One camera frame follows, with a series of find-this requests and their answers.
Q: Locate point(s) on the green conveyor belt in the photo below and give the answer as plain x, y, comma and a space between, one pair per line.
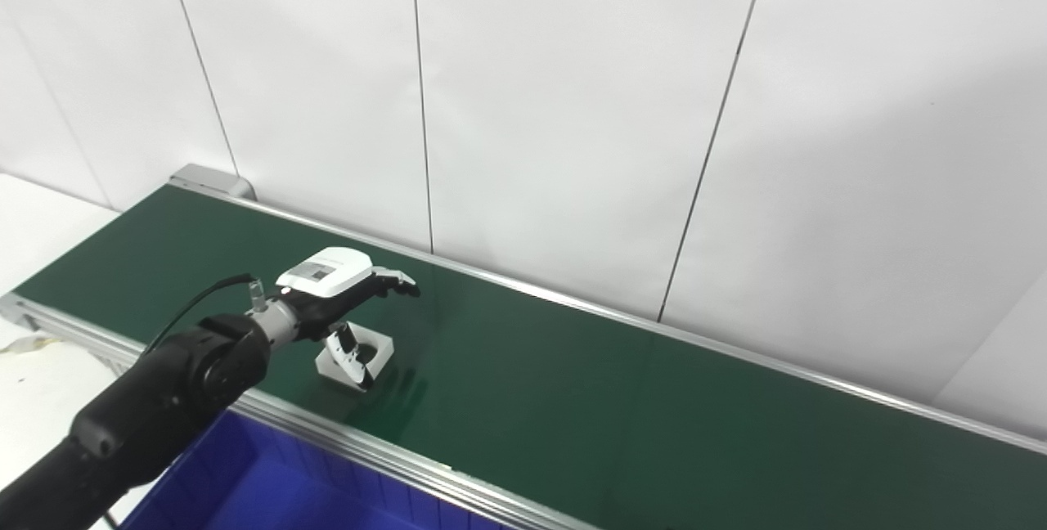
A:
613, 415
343, 438

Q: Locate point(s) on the grey conveyor end cover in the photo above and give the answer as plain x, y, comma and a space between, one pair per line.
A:
208, 180

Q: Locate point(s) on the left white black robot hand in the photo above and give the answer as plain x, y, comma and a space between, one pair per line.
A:
327, 272

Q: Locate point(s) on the blue plastic bin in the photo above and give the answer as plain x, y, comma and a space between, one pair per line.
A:
270, 489

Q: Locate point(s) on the white square part round hole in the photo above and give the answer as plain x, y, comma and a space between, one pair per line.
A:
380, 346

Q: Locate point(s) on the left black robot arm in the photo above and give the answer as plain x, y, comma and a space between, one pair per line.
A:
164, 399

